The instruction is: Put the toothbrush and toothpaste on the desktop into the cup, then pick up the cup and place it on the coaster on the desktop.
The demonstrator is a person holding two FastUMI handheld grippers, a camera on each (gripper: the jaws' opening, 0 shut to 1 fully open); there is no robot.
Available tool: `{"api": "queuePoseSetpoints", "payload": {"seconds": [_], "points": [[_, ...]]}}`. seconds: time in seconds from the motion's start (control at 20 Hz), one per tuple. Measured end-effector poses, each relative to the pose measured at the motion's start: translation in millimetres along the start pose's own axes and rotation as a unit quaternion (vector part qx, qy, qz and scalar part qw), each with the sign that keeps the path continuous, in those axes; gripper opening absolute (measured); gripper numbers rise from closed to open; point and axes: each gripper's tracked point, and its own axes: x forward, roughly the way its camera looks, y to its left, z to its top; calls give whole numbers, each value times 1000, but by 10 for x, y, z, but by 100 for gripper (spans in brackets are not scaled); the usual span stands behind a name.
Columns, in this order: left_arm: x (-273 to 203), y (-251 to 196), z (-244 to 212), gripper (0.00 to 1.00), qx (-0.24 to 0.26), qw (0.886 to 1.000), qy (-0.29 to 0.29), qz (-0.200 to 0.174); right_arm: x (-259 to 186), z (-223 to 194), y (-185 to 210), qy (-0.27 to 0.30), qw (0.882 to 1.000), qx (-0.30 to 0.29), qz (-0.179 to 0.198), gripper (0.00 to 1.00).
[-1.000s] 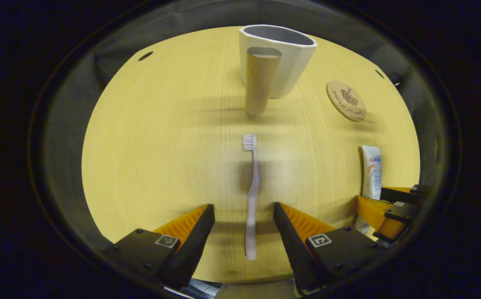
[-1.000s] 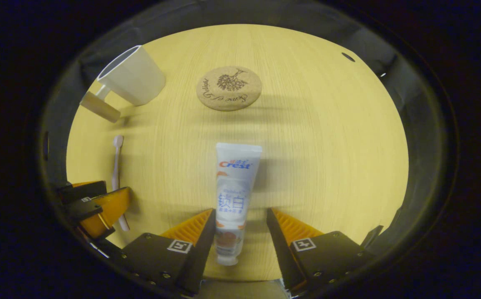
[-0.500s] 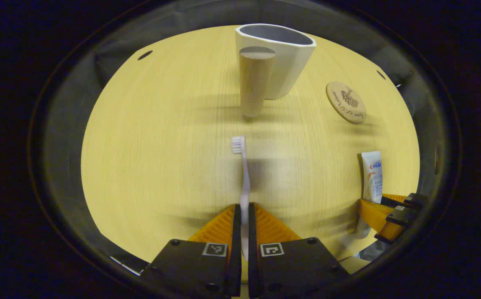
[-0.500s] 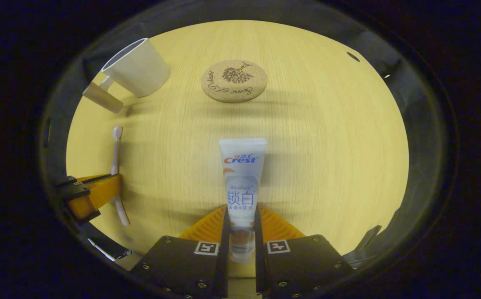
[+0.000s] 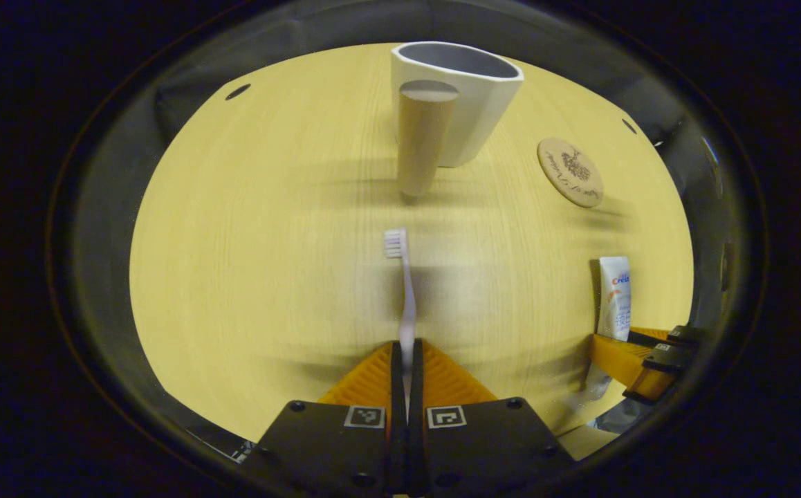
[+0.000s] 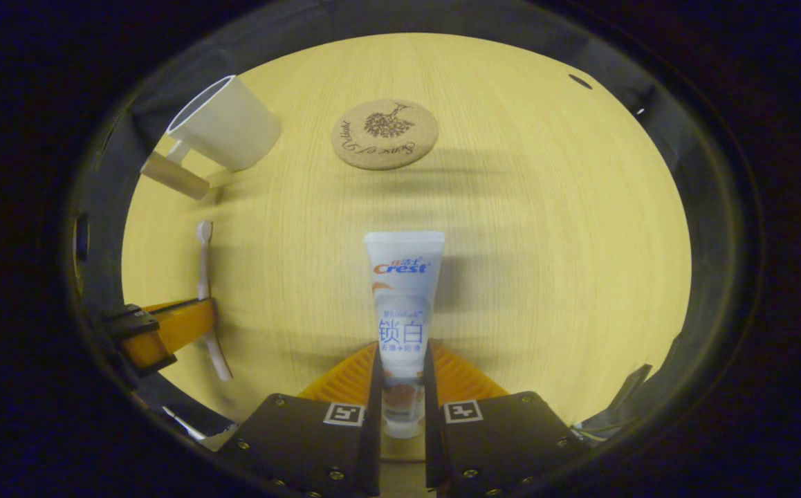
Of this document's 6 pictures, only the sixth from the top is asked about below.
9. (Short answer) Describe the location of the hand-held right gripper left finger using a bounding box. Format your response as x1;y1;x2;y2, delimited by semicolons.
224;342;382;498

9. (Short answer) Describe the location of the white toothpaste tube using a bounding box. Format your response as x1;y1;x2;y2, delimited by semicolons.
363;231;446;439

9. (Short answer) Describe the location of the white cup with handle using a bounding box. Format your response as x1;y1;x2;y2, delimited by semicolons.
140;75;282;201

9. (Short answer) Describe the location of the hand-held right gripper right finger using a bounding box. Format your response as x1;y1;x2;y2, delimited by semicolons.
423;340;589;498

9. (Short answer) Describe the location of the round cork coaster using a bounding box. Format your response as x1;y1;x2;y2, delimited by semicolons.
331;99;439;171

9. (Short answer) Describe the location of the white toothbrush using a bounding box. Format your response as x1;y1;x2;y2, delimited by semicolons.
196;221;234;382

